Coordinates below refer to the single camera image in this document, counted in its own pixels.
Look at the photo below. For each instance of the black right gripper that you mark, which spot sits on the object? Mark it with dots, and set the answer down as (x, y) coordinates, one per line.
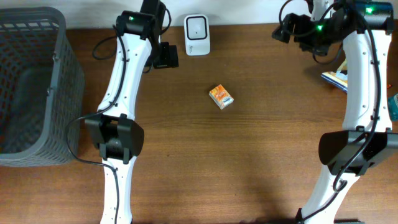
(283, 28)

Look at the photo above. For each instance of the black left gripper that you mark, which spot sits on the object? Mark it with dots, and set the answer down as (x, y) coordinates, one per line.
(168, 56)

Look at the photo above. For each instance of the cream chips bag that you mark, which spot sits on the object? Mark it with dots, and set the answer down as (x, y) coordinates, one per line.
(338, 78)

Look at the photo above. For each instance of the small orange box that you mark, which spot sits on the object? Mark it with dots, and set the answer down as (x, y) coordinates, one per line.
(221, 96)

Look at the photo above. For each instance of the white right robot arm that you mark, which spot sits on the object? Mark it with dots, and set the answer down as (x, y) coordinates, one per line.
(364, 30)

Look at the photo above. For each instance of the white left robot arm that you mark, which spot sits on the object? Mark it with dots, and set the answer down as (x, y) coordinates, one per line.
(113, 128)

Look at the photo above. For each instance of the white barcode scanner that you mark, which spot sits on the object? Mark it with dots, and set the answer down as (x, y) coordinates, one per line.
(197, 35)

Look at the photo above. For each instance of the dark grey plastic basket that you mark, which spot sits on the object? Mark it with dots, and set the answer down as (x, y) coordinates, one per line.
(42, 85)

